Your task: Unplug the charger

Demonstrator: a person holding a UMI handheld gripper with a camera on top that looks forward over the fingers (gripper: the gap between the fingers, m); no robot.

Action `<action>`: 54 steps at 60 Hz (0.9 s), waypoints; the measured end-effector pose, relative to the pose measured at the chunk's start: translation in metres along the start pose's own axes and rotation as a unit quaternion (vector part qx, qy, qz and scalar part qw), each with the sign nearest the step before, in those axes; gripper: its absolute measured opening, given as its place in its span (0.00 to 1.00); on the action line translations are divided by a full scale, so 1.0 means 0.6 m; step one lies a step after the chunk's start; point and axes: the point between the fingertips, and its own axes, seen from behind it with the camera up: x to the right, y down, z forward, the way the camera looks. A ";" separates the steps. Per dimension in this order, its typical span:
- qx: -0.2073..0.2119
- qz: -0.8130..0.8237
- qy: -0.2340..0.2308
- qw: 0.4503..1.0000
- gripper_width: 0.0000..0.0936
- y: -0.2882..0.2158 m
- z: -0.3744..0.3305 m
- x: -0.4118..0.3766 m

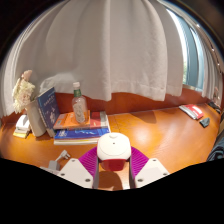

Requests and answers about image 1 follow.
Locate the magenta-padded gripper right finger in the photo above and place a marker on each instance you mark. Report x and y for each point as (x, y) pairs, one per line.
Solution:
(151, 170)

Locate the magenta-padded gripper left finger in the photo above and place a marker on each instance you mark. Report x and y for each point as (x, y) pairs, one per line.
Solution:
(75, 171)

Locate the flat white book under stack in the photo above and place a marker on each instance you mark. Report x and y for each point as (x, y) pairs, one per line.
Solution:
(73, 141)

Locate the orange book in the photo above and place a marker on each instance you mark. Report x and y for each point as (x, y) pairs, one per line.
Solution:
(65, 121)

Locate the red book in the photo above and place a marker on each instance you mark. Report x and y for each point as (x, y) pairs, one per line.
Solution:
(99, 120)

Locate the white ceramic vase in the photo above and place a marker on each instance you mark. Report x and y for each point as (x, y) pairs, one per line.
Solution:
(36, 120)

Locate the clear bottle with green cap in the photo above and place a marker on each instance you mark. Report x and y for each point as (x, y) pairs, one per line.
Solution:
(80, 106)

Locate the yellow book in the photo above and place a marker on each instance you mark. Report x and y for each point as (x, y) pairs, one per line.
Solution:
(20, 134)

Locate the dark jacket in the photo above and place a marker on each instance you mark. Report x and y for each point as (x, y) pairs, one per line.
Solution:
(216, 148)

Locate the upright blue book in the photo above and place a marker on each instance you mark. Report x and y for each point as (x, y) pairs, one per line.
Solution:
(48, 108)

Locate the thick white book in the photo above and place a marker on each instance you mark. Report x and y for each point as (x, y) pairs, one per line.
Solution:
(23, 122)

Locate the red and white booklet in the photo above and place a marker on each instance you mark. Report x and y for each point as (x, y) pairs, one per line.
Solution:
(192, 111)

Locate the small dark grey object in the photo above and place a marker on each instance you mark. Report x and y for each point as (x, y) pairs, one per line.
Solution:
(205, 122)

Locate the window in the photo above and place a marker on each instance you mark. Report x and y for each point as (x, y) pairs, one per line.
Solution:
(193, 56)

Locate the white curtain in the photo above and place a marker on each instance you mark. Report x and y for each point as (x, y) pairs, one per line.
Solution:
(110, 46)

